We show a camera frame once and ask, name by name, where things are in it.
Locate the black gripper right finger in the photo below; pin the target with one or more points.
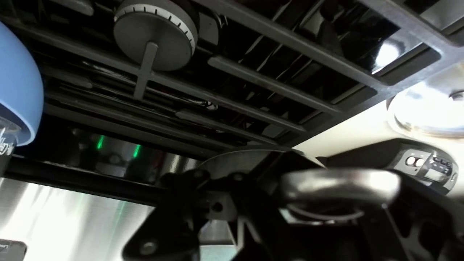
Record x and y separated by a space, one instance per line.
425 233

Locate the stainless gas stove black grates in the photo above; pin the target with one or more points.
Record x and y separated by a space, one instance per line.
232 73

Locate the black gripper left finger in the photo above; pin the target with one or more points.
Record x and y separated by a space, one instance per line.
174 227

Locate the blue bowl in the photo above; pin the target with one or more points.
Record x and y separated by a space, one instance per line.
19 82

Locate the black drip coffee maker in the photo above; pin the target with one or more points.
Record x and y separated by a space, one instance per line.
425 167

